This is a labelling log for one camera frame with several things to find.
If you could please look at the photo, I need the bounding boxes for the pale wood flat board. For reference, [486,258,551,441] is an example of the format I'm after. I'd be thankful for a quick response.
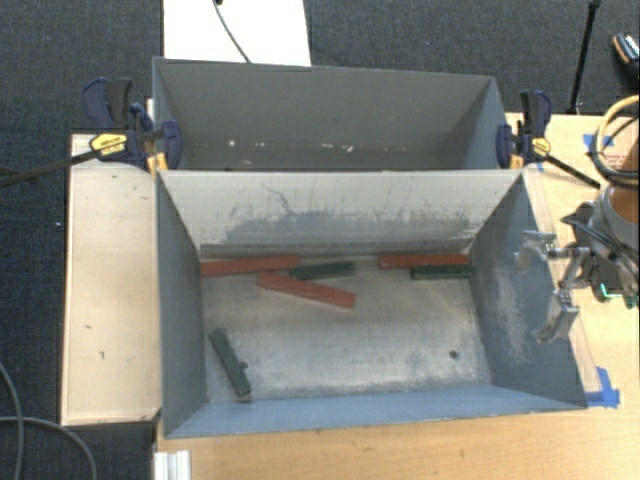
[60,134,163,427]

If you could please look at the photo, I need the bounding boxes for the dark green flat block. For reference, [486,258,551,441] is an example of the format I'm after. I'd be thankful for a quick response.
[409,264,474,281]
[207,327,253,399]
[288,260,357,281]

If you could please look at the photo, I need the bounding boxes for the grey metal bin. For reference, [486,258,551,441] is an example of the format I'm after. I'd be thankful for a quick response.
[151,56,590,441]

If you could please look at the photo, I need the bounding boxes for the red-brown flat block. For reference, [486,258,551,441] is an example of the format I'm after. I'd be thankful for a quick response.
[199,254,302,279]
[376,252,472,271]
[256,270,358,311]

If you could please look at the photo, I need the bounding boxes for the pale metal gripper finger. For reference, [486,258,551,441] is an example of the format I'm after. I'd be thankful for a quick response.
[529,290,582,345]
[514,230,558,272]

